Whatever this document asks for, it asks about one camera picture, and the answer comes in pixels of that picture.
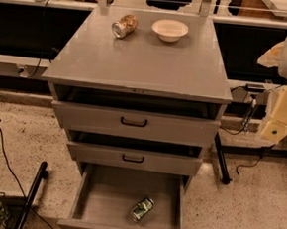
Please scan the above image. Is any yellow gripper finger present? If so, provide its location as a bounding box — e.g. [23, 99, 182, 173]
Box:
[257, 42, 284, 67]
[260, 86, 287, 143]

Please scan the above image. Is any green soda can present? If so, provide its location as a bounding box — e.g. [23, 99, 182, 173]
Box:
[130, 197, 154, 222]

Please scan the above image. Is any grey drawer cabinet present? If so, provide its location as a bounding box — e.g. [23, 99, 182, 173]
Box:
[34, 1, 239, 186]

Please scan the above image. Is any brown patterned soda can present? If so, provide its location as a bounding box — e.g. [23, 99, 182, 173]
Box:
[112, 14, 138, 39]

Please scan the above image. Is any grey top drawer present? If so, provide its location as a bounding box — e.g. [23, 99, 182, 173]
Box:
[52, 100, 220, 147]

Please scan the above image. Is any grey drawer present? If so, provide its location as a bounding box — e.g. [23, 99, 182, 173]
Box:
[52, 100, 220, 147]
[58, 164, 184, 229]
[67, 142, 202, 176]

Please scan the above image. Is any grey middle drawer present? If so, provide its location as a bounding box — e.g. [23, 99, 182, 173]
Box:
[67, 142, 202, 176]

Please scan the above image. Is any grey bottom drawer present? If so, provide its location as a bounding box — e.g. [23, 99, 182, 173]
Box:
[58, 164, 184, 229]

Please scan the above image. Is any black power adapter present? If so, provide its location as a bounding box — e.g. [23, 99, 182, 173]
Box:
[244, 83, 265, 93]

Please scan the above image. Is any black table leg right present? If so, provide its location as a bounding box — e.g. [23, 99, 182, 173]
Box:
[214, 133, 231, 184]

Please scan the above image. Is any white bowl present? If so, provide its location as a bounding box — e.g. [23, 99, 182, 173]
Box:
[152, 19, 189, 43]

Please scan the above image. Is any black stand leg left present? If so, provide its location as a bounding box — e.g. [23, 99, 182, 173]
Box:
[15, 162, 48, 229]

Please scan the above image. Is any black floor cable right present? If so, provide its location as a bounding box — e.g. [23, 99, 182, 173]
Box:
[235, 142, 276, 178]

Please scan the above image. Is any black floor cable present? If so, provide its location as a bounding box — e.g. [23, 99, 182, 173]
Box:
[235, 142, 276, 178]
[0, 124, 66, 229]

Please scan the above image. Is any black top drawer handle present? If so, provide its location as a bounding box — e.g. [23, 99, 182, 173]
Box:
[120, 117, 148, 128]

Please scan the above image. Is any black drawer handle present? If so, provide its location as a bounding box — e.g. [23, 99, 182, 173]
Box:
[120, 117, 148, 128]
[122, 154, 144, 164]

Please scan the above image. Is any black middle drawer handle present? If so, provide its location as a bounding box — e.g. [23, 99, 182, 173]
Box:
[122, 154, 144, 164]

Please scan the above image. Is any black wall cable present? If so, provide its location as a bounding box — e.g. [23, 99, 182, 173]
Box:
[28, 0, 61, 80]

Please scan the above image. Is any black floor cable left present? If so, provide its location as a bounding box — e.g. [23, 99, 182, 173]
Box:
[0, 124, 66, 229]

